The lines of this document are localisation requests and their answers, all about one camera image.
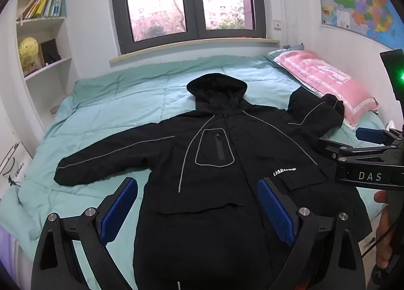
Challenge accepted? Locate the white bookshelf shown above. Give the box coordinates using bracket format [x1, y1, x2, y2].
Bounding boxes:
[15, 0, 77, 128]

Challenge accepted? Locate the mint green quilted blanket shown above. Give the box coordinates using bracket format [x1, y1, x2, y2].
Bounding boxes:
[0, 55, 401, 290]

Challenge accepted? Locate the person's right hand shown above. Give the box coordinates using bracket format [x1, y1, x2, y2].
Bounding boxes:
[374, 190, 399, 271]

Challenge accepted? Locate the black cable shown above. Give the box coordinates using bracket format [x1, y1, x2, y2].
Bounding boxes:
[361, 221, 395, 259]

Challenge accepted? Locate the row of colourful books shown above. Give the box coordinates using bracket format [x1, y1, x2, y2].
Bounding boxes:
[18, 0, 67, 21]

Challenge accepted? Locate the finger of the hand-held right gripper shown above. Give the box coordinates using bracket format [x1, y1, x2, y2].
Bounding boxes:
[318, 138, 404, 166]
[356, 127, 404, 147]

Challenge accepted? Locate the purple cloth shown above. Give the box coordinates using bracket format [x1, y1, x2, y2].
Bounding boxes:
[0, 227, 22, 290]

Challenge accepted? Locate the pink pillow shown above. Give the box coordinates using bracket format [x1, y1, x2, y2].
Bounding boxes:
[273, 50, 379, 128]

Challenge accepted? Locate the yellow globe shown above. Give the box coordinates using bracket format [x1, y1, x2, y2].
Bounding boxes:
[17, 37, 40, 71]

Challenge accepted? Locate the person's right forearm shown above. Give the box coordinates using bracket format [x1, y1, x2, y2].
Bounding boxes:
[371, 264, 403, 290]

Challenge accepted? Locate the white paper bag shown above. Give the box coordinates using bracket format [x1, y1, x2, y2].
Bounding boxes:
[0, 141, 34, 202]

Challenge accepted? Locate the green pillow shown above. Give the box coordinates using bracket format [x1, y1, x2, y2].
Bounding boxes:
[264, 44, 306, 65]

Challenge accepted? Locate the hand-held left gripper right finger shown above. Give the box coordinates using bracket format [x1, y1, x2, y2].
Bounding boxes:
[256, 178, 373, 290]

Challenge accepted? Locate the black hooded jacket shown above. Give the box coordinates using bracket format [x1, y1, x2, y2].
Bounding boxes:
[54, 73, 373, 290]

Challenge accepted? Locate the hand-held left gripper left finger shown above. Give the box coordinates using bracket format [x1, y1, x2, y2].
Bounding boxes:
[32, 177, 139, 290]

